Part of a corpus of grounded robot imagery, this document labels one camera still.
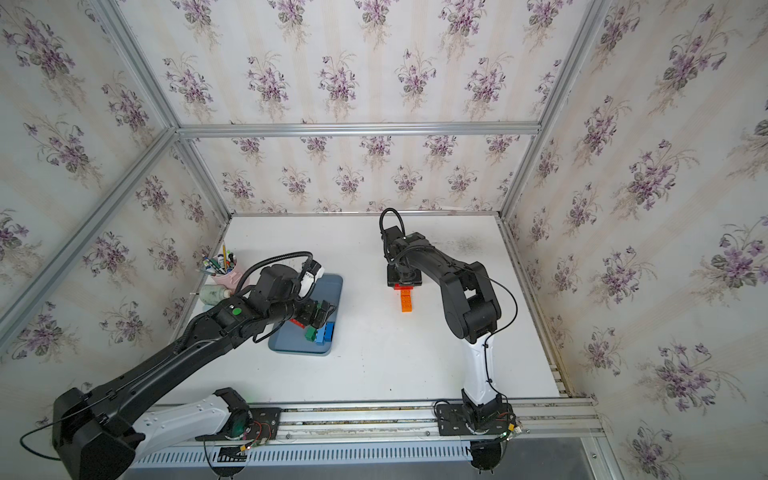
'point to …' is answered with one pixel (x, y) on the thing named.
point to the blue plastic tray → (289, 337)
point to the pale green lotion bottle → (212, 294)
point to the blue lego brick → (325, 333)
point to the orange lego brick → (407, 303)
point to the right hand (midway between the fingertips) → (406, 283)
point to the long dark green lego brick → (310, 333)
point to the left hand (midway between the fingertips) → (325, 300)
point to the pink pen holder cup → (231, 279)
